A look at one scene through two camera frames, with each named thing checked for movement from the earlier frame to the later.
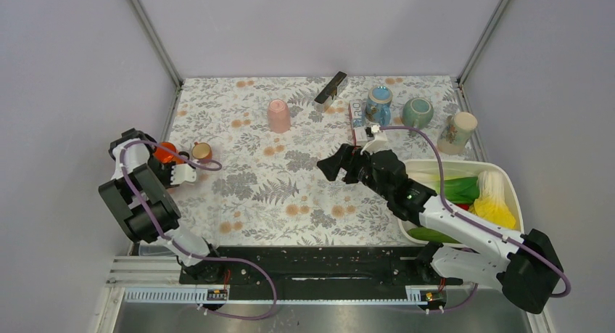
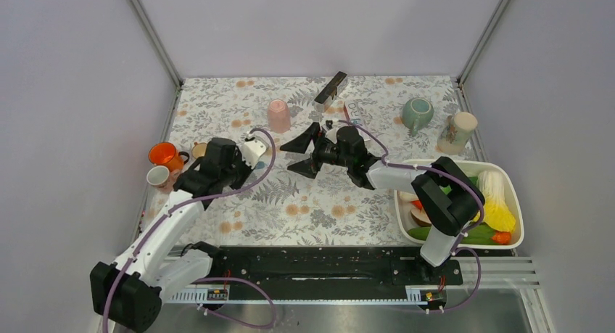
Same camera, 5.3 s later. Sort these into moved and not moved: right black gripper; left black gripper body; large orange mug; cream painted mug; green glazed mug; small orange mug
Moved: left black gripper body; right black gripper
Not moved: large orange mug; small orange mug; cream painted mug; green glazed mug
